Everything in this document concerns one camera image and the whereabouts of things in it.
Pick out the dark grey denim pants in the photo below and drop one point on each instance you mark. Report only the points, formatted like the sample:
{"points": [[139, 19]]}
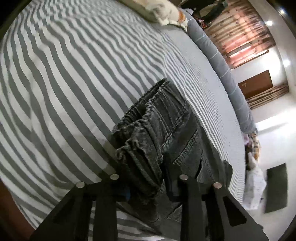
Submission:
{"points": [[161, 129]]}

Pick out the reddish wooden bed frame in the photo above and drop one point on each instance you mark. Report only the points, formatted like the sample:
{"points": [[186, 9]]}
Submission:
{"points": [[11, 215]]}

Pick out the grey white striped bed sheet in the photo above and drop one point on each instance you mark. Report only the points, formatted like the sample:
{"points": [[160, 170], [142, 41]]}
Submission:
{"points": [[69, 92]]}

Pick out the floral blanket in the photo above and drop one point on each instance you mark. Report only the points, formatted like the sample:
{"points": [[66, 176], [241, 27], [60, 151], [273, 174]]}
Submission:
{"points": [[253, 146]]}

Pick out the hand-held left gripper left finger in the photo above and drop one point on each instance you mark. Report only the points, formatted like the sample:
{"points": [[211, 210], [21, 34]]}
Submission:
{"points": [[105, 197]]}

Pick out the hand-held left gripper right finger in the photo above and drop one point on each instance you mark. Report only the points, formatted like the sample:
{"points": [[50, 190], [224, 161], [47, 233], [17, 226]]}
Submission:
{"points": [[192, 199]]}

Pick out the brown wooden door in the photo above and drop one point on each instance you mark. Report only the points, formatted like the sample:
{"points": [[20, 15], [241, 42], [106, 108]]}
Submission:
{"points": [[256, 84]]}

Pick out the white dotted cloth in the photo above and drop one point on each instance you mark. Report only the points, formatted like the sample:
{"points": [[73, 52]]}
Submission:
{"points": [[254, 187]]}

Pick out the brown patterned side curtain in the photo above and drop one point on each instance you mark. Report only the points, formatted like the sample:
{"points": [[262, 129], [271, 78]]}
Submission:
{"points": [[268, 97]]}

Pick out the pink patterned window curtain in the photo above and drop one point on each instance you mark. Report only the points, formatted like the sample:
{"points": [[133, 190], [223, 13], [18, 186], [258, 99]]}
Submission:
{"points": [[242, 34]]}

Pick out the rolled grey checked duvet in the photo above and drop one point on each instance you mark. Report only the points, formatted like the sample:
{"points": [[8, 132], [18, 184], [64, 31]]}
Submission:
{"points": [[222, 69]]}

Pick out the floral pillow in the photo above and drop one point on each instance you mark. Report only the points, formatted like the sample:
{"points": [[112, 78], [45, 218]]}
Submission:
{"points": [[157, 11]]}

